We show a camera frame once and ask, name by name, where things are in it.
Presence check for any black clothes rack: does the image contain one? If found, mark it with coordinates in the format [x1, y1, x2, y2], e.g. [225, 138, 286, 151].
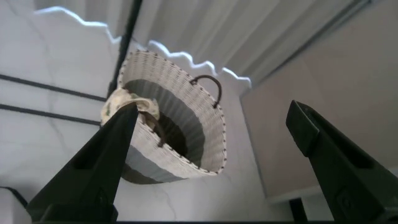
[0, 0, 144, 127]

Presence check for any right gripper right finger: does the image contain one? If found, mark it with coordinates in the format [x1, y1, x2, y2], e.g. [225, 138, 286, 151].
[285, 99, 398, 222]

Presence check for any white curtain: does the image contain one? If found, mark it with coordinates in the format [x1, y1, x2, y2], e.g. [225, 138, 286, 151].
[32, 0, 373, 88]

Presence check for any cream printed garment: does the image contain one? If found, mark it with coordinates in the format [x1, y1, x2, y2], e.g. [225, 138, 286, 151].
[99, 88, 161, 127]

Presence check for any white laundry basket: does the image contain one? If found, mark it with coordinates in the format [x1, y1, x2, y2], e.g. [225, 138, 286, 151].
[101, 49, 228, 185]

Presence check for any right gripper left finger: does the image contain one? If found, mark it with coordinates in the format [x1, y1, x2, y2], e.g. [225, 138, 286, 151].
[26, 101, 140, 222]

